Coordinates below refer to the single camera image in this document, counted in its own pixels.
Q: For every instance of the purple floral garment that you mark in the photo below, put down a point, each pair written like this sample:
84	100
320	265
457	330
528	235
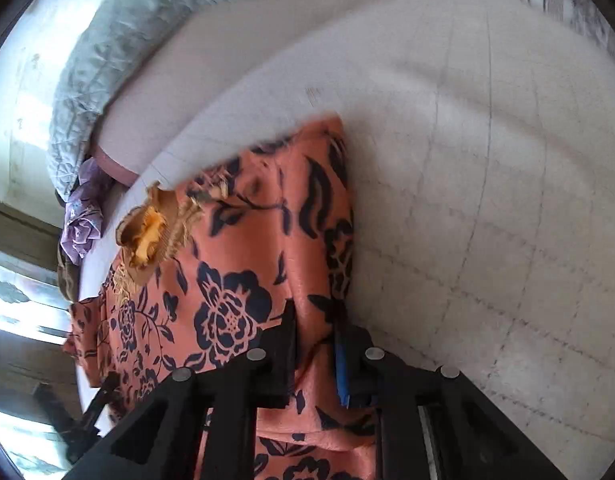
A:
84	219

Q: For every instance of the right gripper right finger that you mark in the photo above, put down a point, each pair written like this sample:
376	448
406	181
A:
431	423

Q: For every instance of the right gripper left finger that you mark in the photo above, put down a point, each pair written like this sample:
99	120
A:
201	425

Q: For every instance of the grey quilted blanket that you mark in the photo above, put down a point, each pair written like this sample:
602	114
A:
119	39

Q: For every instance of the brown garment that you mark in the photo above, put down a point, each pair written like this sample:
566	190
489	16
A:
68	276

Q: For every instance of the pink quilted bed cover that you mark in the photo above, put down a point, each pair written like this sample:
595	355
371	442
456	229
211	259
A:
480	140

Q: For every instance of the orange floral blouse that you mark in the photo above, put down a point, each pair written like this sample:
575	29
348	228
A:
203	270

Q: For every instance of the pink bolster pillow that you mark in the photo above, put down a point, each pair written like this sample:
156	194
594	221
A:
207	55

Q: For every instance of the stained glass wooden door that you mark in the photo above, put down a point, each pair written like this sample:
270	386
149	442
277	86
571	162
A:
34	323

